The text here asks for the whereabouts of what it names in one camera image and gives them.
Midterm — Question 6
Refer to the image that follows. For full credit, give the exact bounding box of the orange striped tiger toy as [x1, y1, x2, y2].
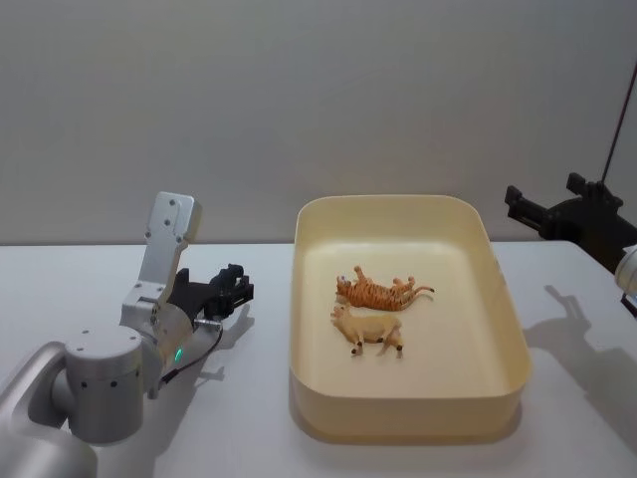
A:
[334, 265, 437, 313]

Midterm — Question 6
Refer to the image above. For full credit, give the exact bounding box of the thin dark red cord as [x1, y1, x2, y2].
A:
[602, 63, 637, 186]

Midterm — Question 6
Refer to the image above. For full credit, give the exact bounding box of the cream plastic tray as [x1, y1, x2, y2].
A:
[290, 194, 534, 432]

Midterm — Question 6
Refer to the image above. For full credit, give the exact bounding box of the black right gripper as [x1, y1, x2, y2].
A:
[504, 171, 630, 275]

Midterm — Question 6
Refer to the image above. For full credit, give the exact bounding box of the cream lioness toy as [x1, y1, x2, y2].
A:
[329, 304, 405, 359]

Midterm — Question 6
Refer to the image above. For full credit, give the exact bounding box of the thin dark gripper cable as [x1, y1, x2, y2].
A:
[159, 320, 226, 385]

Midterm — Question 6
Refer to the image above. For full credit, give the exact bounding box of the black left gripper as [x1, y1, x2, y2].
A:
[167, 263, 257, 321]

